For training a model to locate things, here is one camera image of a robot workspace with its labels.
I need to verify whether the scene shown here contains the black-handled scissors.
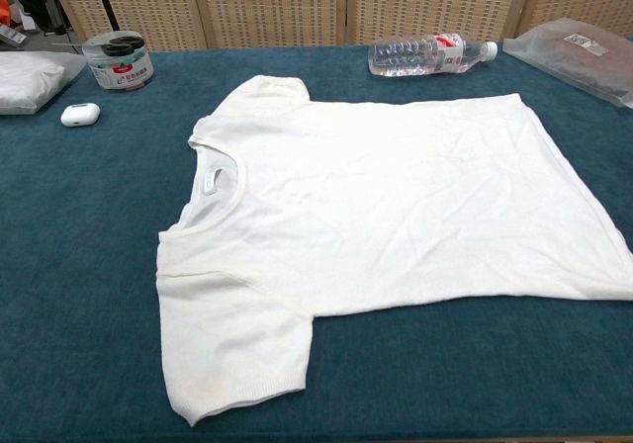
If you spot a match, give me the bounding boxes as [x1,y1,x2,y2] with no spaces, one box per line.
[48,36,145,59]

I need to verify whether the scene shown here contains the black tripod stand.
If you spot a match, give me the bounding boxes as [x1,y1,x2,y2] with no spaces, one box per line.
[87,0,122,33]

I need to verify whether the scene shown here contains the white short-sleeve T-shirt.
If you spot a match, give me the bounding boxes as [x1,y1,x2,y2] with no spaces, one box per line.
[155,74,633,412]

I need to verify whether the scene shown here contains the blue carpet table cover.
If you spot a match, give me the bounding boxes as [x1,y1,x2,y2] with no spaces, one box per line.
[0,42,633,443]

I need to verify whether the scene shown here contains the woven wooden folding screen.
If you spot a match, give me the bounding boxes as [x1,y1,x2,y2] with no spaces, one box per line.
[46,0,633,51]

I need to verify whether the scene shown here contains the clear plastic water bottle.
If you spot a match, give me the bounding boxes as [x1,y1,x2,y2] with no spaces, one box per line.
[367,32,499,77]

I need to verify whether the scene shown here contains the white earbuds case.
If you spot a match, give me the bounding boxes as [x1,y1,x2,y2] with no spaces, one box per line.
[59,102,102,129]

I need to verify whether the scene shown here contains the white garment in plastic bag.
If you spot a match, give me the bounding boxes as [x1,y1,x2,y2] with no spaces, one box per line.
[0,50,89,117]

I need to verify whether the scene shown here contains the clear round plastic jar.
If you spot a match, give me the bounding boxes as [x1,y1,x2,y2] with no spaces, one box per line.
[81,30,155,93]

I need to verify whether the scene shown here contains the dark red garment frosted bag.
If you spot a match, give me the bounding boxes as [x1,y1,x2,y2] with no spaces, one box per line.
[502,17,633,110]

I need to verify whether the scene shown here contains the grey printed box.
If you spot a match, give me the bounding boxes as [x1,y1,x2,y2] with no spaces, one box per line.
[0,22,26,49]

